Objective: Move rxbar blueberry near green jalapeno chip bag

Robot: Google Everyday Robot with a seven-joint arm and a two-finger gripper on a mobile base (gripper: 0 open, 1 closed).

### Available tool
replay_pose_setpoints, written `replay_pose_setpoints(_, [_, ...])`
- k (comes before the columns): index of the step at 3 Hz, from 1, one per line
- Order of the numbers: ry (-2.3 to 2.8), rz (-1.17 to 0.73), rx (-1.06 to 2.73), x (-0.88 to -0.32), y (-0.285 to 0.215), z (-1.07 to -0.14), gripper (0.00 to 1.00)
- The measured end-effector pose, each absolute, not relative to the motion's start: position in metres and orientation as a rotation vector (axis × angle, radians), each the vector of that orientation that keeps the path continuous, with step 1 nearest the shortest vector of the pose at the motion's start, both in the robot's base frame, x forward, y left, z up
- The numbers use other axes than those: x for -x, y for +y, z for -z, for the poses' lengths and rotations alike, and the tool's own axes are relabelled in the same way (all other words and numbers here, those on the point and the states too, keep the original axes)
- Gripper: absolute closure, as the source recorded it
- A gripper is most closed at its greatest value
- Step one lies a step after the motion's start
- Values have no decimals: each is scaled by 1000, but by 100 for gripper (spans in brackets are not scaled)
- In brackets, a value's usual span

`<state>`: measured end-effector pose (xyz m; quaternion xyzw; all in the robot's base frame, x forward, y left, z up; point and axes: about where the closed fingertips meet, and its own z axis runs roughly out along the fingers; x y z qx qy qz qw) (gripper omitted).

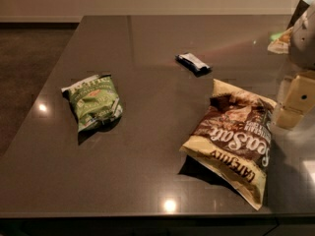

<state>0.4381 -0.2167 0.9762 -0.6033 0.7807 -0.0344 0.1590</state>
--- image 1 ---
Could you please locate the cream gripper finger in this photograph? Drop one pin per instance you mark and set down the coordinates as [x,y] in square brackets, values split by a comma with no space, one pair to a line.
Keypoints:
[296,98]

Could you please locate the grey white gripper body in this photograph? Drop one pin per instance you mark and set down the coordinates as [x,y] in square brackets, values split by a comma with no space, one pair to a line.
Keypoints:
[304,39]

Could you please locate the blueberry rxbar dark wrapper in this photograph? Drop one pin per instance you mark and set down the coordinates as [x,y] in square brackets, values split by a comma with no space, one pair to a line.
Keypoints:
[193,64]

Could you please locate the crumpled snack bag background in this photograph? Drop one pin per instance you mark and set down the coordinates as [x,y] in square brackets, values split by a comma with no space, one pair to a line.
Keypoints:
[280,42]

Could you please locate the brown sea salt chip bag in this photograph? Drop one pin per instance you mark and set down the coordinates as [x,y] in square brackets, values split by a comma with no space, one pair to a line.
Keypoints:
[233,140]

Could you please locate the green jalapeno chip bag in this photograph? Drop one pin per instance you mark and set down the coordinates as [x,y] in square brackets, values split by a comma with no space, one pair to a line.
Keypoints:
[95,102]

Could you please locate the dark object at corner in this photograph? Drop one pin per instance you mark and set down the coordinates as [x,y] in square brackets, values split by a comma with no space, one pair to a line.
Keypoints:
[301,7]

